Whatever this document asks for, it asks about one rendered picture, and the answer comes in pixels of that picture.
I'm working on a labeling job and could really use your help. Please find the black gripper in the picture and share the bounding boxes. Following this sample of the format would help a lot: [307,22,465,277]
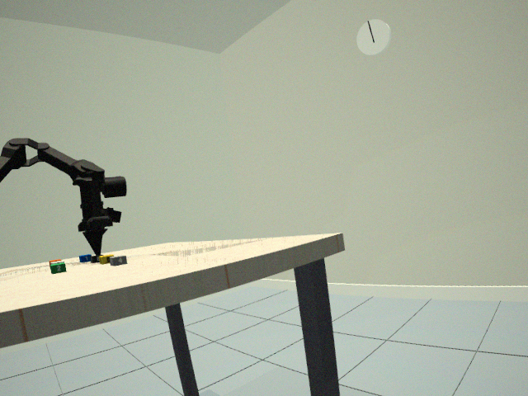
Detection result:
[78,198,113,256]

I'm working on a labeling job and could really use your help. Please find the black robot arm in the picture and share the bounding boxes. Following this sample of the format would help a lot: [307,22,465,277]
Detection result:
[0,138,126,223]

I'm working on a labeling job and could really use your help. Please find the small yellow block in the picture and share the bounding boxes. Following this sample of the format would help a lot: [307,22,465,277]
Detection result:
[99,254,114,265]

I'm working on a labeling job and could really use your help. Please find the small green block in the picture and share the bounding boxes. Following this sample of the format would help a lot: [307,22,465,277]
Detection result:
[50,262,66,274]

